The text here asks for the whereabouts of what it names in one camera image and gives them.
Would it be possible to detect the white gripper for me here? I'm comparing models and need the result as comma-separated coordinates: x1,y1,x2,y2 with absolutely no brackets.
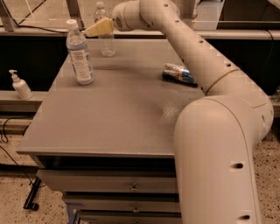
85,1,141,37

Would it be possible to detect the clear red label water bottle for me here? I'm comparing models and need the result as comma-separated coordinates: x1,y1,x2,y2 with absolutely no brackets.
94,1,116,57

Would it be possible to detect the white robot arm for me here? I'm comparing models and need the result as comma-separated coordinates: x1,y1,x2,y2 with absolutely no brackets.
86,0,274,224

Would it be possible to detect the white label water bottle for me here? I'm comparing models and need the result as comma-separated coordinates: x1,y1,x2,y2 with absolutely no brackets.
66,19,95,85

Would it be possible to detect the white pump lotion bottle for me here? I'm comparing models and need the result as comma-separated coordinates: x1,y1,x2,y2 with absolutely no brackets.
9,69,32,100

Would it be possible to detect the blue silver energy drink can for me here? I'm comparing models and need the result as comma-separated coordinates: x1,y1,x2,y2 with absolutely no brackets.
162,63,197,86

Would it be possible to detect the grey drawer cabinet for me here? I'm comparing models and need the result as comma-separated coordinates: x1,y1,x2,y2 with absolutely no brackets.
17,39,203,224

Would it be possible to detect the grey metal railing frame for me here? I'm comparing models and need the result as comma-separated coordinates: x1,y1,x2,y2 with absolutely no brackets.
0,0,280,39

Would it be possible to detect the black floor cable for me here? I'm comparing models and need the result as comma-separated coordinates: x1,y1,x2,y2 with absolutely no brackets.
0,115,34,186

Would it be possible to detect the black metal foot bracket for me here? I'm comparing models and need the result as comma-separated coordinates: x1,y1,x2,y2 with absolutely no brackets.
24,178,41,211

